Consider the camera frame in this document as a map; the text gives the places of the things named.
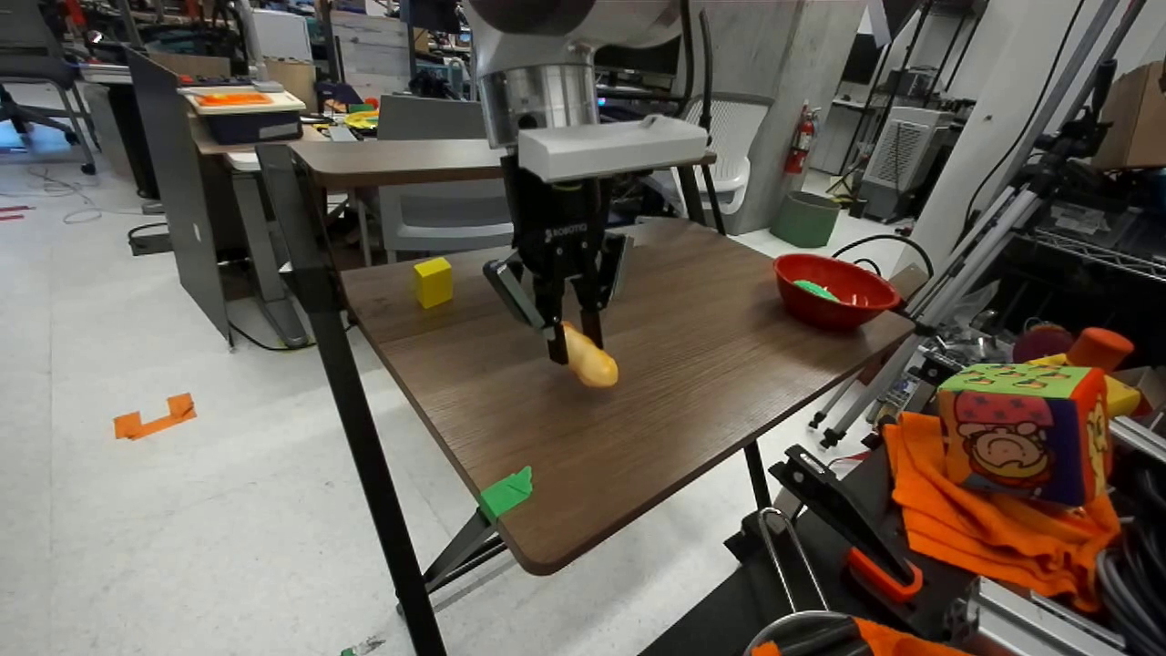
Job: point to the cardboard box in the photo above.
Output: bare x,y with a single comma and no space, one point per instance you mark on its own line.
1133,116

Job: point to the small green tape piece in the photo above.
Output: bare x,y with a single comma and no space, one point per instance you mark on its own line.
504,492

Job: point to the orange floor tape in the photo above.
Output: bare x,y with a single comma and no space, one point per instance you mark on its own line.
151,421

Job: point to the grey chair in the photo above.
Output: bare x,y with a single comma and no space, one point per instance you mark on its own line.
438,207

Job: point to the tray with orange sheet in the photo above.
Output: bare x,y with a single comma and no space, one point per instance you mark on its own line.
240,111

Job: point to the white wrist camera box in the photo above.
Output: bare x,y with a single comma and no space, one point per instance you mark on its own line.
615,146

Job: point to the yellow cube block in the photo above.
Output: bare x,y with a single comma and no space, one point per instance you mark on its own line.
431,283

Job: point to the grey aluminium frame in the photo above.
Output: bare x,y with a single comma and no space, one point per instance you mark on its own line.
986,207

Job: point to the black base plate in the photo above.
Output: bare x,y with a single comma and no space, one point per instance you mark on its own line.
779,608

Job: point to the wooden side table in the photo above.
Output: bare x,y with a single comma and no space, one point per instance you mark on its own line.
387,158

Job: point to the dark grey desk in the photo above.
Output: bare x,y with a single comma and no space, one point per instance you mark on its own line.
183,207

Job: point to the colourful plush cube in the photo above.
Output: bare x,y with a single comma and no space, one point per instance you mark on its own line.
1015,430

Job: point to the green toy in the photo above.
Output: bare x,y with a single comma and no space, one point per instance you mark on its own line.
817,288

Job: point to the white cabinet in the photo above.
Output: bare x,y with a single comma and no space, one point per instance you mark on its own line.
905,152

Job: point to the green bin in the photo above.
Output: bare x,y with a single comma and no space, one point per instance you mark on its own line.
804,219

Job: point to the yellow box with red button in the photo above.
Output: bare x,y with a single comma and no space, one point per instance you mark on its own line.
1097,349

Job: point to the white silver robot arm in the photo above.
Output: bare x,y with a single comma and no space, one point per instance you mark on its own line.
549,50

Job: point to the red bowl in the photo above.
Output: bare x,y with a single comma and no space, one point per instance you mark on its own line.
851,313

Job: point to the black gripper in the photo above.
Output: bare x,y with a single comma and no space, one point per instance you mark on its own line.
551,214

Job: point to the black table frame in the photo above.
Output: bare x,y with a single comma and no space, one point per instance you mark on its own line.
350,426

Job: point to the red fire extinguisher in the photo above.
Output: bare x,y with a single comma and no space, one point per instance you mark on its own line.
800,144

